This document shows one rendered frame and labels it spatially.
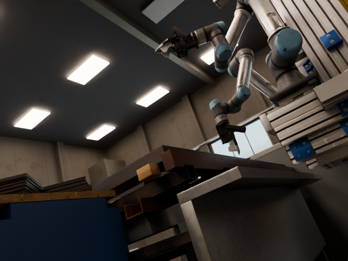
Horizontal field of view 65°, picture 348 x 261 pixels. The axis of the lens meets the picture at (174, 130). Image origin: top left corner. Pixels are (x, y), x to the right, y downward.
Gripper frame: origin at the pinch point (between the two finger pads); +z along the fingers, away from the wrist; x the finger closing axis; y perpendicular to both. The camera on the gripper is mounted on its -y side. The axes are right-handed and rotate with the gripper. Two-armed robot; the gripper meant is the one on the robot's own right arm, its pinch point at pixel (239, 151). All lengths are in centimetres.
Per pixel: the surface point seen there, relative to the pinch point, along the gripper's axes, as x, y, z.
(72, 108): -653, 417, -518
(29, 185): 90, 67, 9
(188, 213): 80, 28, 30
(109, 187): 59, 56, 9
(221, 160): 44.2, 12.7, 11.4
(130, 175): 64, 46, 9
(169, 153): 76, 28, 11
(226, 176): 86, 15, 25
